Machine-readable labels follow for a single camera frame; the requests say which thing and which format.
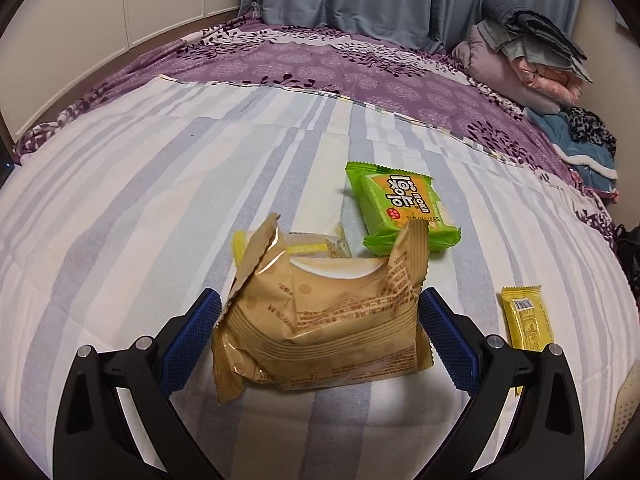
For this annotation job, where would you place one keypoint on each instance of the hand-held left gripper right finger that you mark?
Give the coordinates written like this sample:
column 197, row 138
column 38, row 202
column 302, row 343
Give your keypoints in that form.
column 450, row 340

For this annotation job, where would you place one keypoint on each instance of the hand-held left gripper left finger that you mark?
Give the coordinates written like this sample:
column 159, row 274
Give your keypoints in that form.
column 192, row 340

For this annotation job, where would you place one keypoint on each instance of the tan pastry snack packet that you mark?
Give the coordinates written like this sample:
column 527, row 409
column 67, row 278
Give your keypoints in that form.
column 320, row 330

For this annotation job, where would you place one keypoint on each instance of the yellow snack bar packet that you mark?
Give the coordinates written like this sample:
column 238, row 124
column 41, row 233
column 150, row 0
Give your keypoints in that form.
column 527, row 320

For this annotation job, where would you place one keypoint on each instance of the green biscuit packet orange label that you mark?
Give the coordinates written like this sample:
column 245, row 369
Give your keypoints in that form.
column 400, row 205

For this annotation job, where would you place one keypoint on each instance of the pale yellow snack packet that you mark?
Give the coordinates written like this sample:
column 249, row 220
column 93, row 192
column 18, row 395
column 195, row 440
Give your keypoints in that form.
column 310, row 246

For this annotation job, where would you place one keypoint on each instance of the striped blanket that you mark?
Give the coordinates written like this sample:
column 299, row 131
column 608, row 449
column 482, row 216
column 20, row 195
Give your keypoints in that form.
column 150, row 185

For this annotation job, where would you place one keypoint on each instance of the black backpack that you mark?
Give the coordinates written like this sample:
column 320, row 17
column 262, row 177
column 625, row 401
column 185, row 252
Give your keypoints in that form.
column 631, row 260

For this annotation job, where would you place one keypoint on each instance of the blue fleece garment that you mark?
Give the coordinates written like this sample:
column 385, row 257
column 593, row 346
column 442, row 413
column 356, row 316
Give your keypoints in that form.
column 585, row 160

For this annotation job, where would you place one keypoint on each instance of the leopard print garment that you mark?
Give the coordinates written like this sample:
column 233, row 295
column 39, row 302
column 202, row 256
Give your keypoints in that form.
column 592, row 127

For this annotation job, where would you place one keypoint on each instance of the pink folded quilt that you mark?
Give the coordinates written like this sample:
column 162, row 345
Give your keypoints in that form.
column 550, row 82

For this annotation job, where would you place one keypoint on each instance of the purple floral bedsheet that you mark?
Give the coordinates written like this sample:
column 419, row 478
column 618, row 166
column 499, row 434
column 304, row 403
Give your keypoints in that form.
column 350, row 65

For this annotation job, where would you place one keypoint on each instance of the light grey folded blanket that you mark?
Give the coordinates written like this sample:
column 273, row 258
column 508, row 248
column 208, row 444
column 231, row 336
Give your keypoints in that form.
column 540, row 57

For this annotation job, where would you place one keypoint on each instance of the dark grey folded blanket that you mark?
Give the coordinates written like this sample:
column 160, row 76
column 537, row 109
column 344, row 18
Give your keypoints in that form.
column 540, row 25

